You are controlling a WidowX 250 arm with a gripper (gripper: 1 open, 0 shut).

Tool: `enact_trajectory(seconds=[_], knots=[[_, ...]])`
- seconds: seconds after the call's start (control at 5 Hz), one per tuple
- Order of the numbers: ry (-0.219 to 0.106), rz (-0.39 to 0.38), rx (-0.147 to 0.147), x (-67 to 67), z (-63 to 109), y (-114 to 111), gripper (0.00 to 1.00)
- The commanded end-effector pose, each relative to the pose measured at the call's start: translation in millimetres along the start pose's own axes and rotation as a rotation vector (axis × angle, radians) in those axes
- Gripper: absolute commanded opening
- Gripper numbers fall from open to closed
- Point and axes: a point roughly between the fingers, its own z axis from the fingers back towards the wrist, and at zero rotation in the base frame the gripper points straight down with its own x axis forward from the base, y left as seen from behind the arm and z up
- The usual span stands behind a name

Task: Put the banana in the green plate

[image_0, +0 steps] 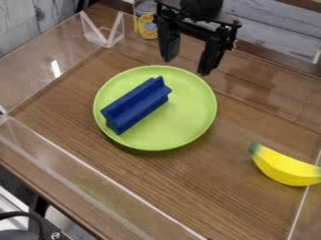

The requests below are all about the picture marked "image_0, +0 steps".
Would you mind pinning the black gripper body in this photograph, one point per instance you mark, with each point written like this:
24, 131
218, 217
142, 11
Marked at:
198, 18

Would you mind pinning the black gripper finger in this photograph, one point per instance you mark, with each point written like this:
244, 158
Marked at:
218, 43
169, 38

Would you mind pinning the yellow toy banana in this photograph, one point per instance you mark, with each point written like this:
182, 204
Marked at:
284, 169

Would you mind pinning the green round plate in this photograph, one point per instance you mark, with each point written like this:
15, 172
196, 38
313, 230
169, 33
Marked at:
178, 122

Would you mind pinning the yellow labelled tin can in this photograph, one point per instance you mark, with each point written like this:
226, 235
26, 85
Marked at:
143, 10

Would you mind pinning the blue plastic block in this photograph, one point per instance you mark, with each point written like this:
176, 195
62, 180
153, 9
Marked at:
133, 107

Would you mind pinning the black chair part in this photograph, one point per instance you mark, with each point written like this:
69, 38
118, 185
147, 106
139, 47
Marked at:
27, 226

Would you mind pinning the clear acrylic triangular bracket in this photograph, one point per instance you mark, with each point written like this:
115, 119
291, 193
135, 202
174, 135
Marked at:
103, 36

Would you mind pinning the clear acrylic front wall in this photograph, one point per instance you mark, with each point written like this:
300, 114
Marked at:
106, 207

